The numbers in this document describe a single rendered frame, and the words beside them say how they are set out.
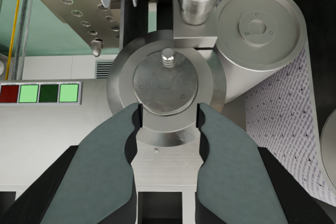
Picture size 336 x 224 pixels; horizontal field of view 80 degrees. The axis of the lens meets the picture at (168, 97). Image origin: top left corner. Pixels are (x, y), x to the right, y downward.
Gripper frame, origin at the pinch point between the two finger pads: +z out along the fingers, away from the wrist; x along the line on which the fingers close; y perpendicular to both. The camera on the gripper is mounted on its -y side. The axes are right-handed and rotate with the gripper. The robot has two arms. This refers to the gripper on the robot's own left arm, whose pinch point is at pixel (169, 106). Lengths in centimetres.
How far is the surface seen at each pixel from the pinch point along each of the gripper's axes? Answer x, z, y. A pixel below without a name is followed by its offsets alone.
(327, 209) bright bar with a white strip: 26.3, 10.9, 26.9
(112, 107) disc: -7.1, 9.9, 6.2
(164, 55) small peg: -0.7, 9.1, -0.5
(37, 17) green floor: -152, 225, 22
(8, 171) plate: -46, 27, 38
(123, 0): -6.9, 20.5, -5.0
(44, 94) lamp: -38, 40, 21
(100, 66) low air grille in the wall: -112, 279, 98
